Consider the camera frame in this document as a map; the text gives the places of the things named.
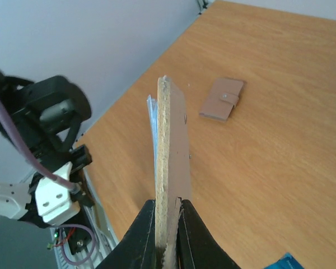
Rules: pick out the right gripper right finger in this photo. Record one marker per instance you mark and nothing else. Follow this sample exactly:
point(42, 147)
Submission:
point(196, 246)

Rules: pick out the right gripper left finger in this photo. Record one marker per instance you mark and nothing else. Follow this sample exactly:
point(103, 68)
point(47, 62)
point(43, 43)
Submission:
point(137, 247)

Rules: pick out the beige card holder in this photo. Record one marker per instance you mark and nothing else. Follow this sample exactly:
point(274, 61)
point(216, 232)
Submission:
point(172, 169)

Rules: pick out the light blue credit card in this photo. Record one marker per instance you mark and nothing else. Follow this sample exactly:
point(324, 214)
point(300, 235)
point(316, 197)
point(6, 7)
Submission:
point(286, 262)

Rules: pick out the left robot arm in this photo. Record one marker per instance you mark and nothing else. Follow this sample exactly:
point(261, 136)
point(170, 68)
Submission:
point(48, 115)

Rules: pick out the brown card holder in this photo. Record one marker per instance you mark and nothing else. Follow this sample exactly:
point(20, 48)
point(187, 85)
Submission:
point(222, 98)

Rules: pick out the left circuit board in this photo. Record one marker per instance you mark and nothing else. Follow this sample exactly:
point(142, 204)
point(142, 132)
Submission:
point(55, 241)

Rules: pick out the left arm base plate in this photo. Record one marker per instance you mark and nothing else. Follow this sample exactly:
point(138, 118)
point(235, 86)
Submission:
point(78, 239)

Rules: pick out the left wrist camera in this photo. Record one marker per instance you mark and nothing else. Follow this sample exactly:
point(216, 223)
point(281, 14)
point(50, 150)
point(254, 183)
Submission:
point(54, 202)

